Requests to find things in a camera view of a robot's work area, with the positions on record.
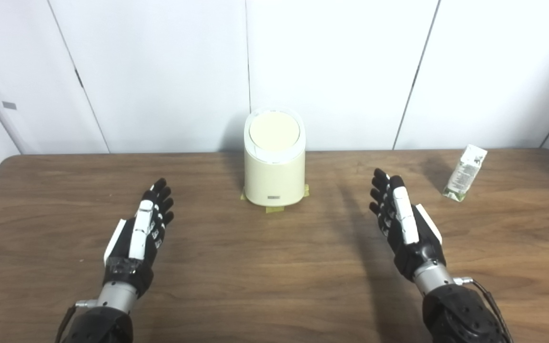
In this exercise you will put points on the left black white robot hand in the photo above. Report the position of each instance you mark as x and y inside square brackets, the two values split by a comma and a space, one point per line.
[134, 264]

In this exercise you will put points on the cream round bin lid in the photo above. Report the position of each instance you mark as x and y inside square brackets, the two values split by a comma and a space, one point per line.
[274, 131]

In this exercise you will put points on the cream-colored round bin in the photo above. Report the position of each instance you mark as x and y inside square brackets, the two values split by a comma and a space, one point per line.
[274, 178]

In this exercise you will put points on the white green milk carton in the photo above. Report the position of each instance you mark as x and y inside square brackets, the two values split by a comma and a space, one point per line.
[465, 174]

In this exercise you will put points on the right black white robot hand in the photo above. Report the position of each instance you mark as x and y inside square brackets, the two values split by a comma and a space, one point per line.
[415, 255]

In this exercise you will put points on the grey wall label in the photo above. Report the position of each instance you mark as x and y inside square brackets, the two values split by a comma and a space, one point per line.
[9, 105]

